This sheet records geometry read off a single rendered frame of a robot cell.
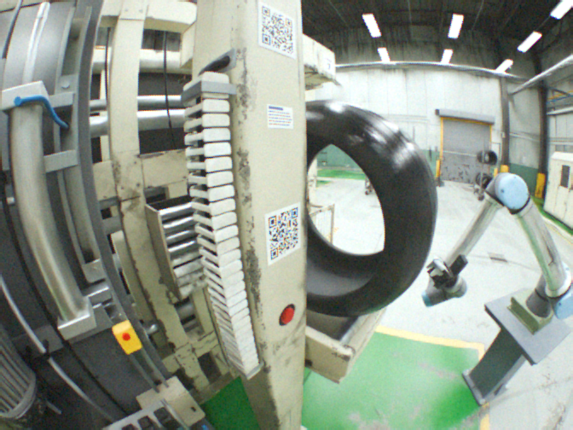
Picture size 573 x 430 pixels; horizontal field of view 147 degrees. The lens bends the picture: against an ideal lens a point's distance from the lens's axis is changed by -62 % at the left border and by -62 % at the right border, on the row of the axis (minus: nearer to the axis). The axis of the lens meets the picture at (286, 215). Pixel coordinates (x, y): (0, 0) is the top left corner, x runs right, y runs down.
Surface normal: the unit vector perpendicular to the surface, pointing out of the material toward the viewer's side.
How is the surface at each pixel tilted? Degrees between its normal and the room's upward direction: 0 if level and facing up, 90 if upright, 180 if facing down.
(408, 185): 70
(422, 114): 90
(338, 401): 0
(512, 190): 85
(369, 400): 0
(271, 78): 90
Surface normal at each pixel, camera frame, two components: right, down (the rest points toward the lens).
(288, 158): 0.77, 0.18
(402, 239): -0.49, 0.27
